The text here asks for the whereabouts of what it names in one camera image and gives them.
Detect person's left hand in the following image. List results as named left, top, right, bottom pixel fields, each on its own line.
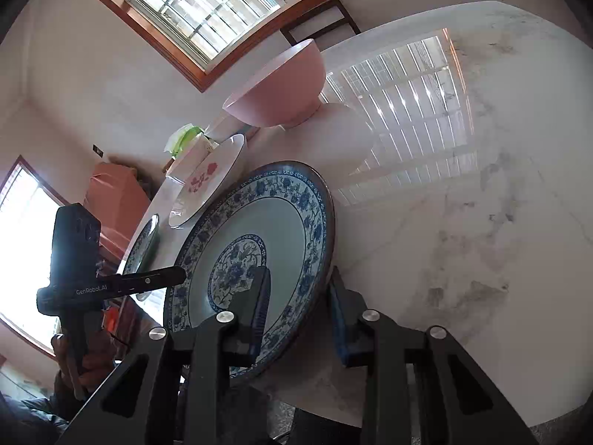
left=51, top=329, right=116, bottom=402

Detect dark wooden chair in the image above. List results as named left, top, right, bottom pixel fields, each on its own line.
left=281, top=0, right=361, bottom=51

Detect large blue white plate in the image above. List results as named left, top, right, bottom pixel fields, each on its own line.
left=164, top=161, right=336, bottom=385

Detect pink covered box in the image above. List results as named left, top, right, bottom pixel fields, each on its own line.
left=83, top=162, right=150, bottom=261

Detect pink bowl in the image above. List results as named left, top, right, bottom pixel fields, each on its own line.
left=223, top=39, right=326, bottom=129

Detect white plate pink flowers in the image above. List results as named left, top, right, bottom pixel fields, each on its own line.
left=169, top=133, right=247, bottom=229

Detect green tissue pack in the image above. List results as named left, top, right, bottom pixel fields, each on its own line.
left=164, top=123, right=217, bottom=171

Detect small blue white plate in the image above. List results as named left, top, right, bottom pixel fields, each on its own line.
left=123, top=214, right=160, bottom=274

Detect side window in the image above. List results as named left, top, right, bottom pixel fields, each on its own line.
left=1, top=157, right=68, bottom=357

